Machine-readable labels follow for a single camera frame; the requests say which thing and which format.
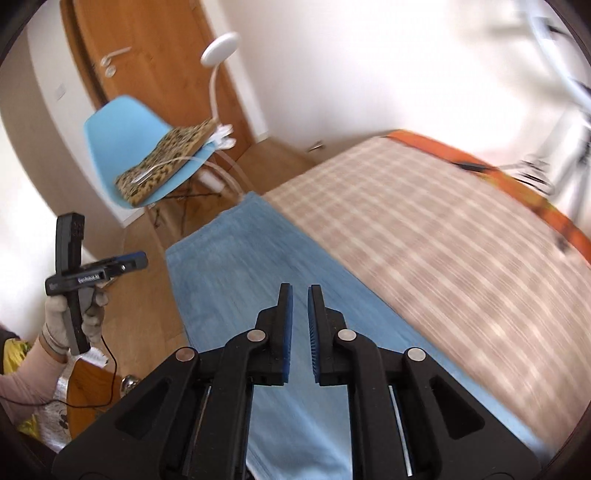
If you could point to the yellow plastic bag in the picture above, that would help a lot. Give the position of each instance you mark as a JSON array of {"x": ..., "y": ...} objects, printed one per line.
[{"x": 16, "y": 357}]

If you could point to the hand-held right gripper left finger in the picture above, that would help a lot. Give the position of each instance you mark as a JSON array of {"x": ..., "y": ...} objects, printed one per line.
[{"x": 287, "y": 334}]

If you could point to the wooden furniture panel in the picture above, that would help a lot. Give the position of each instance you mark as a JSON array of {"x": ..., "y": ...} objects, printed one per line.
[{"x": 92, "y": 392}]

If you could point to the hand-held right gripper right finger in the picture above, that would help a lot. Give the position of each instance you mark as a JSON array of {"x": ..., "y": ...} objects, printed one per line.
[{"x": 315, "y": 334}]

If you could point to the metal door stopper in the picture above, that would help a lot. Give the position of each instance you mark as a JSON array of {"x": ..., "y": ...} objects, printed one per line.
[{"x": 315, "y": 146}]

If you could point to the orange bed sheet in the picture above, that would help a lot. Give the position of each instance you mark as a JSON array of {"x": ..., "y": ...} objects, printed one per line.
[{"x": 438, "y": 150}]

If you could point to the white printed garment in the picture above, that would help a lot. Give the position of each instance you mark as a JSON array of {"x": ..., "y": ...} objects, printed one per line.
[{"x": 55, "y": 429}]

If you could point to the round metal knob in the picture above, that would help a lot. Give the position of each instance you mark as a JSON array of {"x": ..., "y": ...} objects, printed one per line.
[{"x": 130, "y": 385}]

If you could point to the person's left hand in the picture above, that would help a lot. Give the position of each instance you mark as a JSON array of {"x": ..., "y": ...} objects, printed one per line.
[{"x": 54, "y": 316}]

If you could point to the blue denim pants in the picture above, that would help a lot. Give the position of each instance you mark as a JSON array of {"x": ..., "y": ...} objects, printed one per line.
[{"x": 258, "y": 258}]

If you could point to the light blue plastic chair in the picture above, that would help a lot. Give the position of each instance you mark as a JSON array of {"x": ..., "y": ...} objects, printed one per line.
[{"x": 120, "y": 134}]

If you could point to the wooden door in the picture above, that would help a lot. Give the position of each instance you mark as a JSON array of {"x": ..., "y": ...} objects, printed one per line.
[{"x": 161, "y": 55}]

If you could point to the leopard print cushion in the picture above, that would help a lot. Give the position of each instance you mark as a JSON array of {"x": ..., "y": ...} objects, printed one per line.
[{"x": 171, "y": 157}]

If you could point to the white clamp lamp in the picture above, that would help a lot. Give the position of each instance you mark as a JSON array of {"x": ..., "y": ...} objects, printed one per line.
[{"x": 220, "y": 48}]

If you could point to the white wall switch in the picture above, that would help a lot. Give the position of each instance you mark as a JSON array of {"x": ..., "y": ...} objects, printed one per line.
[{"x": 60, "y": 92}]

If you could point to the person's left forearm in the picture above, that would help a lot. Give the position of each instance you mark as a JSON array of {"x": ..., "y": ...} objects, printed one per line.
[{"x": 23, "y": 376}]

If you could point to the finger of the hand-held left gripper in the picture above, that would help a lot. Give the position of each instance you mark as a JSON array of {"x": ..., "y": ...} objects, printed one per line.
[{"x": 131, "y": 263}]

